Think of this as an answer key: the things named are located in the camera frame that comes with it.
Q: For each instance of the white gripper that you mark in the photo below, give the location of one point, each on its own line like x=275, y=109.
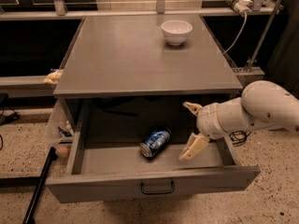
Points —
x=207, y=120

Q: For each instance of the blue pepsi can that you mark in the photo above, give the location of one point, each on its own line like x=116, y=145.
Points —
x=155, y=142

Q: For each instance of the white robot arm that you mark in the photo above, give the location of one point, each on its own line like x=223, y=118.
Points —
x=262, y=104

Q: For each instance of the grey cabinet counter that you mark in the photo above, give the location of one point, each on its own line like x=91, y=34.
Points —
x=128, y=56

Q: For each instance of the grey open top drawer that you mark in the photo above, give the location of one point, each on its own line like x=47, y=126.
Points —
x=105, y=162

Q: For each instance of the white ceramic bowl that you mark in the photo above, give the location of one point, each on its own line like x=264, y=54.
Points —
x=176, y=32

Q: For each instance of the white power strip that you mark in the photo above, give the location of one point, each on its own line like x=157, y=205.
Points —
x=241, y=7

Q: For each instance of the clear plastic bag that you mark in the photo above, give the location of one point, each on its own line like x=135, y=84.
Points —
x=60, y=129

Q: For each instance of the black pole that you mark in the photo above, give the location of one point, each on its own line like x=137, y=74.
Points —
x=29, y=216

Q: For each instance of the yellow crumpled snack bag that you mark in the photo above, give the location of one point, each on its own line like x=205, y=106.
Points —
x=53, y=77

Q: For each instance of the black drawer handle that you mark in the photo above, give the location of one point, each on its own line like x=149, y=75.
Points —
x=157, y=188

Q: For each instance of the metal frame rail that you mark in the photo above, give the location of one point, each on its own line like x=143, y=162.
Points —
x=77, y=15

